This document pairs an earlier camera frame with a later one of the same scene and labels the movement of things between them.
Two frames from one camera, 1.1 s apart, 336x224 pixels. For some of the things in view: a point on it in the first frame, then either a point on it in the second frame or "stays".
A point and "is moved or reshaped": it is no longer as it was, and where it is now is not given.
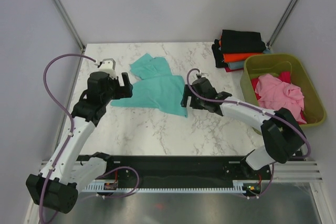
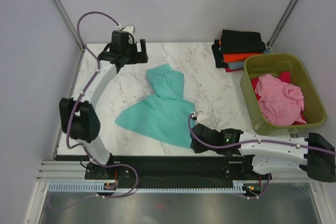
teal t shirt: [158, 88] is moved or reshaped
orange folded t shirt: [229, 57] stays
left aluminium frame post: [58, 1] stays
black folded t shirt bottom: [218, 55] stays
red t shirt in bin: [285, 76] stays
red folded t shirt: [227, 69] stays
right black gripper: [184, 101] to [198, 150]
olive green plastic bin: [258, 65] stays
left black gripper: [123, 92] to [139, 57]
